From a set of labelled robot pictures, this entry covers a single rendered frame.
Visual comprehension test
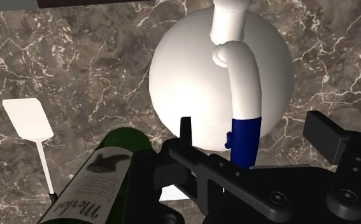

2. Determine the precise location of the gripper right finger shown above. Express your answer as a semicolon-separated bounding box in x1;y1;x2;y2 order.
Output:
302;110;361;222

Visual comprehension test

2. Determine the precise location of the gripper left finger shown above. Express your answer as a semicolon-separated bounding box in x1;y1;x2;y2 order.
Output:
125;116;295;224

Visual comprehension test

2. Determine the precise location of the green wine bottle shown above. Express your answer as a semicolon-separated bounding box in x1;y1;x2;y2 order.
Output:
37;127;155;224

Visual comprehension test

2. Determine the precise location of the white spatula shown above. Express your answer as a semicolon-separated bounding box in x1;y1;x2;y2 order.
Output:
1;97;59;204

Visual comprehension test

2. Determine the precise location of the white round kettle blue handle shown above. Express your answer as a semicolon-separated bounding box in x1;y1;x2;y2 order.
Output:
148;0;296;171

